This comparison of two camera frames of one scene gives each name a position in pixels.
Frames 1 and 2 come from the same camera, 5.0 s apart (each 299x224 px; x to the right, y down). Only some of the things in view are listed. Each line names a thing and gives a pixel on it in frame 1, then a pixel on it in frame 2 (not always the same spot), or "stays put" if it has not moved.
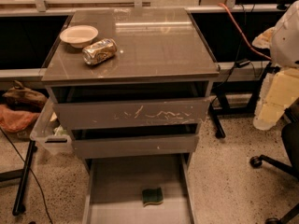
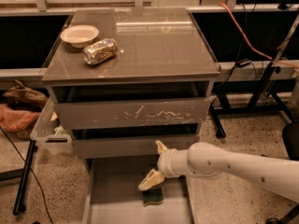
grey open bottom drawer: (113, 189) stays put
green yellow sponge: (152, 196) stays put
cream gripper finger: (279, 91) to (152, 179)
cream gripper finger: (264, 39) to (161, 147)
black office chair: (290, 136) stays put
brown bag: (23, 98) stays put
